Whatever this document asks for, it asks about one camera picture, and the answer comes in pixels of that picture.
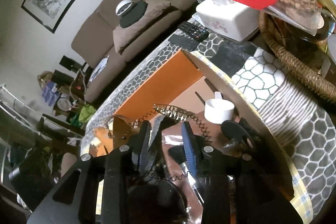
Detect black claw hair clip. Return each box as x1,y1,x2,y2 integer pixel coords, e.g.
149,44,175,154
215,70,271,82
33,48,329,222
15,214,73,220
221,119,263,156

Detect blue box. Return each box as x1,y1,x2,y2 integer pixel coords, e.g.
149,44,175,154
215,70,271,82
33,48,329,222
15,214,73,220
42,82,57,106

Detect metal spiral whisk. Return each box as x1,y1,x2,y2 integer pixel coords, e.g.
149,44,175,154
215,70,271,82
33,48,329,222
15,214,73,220
133,109,213,144

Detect orange cardboard box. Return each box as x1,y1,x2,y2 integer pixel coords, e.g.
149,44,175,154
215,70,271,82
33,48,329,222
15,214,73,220
87,49,297,203

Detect dark round object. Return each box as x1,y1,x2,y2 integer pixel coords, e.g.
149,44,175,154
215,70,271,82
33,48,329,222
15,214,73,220
126,179,188,224

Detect black speaker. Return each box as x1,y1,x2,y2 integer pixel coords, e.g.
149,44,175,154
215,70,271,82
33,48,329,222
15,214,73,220
60,55,79,69

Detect brown sofa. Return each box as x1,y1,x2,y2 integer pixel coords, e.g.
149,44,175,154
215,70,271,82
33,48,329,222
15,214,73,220
71,0,202,104

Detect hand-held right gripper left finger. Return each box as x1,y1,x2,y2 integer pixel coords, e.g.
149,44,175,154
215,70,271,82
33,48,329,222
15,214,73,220
26,120,153,224

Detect white papers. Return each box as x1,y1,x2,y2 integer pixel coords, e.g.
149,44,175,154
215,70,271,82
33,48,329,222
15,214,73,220
91,56,109,80

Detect black remote control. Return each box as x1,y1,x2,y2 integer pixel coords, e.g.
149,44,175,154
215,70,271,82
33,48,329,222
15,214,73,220
178,21,210,43

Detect woven wicker basket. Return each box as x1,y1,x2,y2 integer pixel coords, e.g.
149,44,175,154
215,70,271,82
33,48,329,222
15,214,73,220
259,11,336,104

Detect green bag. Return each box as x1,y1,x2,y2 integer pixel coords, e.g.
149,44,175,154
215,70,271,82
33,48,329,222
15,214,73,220
79,105,96,122

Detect black round pad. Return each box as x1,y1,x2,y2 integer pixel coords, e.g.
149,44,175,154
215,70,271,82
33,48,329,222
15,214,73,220
119,0,147,28

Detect gold hair comb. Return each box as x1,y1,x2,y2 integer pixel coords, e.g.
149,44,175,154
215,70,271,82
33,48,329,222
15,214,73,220
153,104,195,123

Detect brown seat cushion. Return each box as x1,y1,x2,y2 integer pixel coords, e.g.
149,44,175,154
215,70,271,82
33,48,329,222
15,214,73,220
113,0,171,54

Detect white plastic cup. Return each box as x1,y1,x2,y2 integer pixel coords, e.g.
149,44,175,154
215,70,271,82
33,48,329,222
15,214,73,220
204,91,235,125

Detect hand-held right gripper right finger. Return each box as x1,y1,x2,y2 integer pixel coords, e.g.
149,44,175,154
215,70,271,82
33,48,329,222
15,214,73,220
181,122,302,224

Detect white tissue box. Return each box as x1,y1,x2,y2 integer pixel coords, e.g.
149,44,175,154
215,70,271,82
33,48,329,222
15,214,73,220
196,0,259,42

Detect white round device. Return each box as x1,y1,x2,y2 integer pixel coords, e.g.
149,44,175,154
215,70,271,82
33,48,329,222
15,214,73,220
115,0,135,16

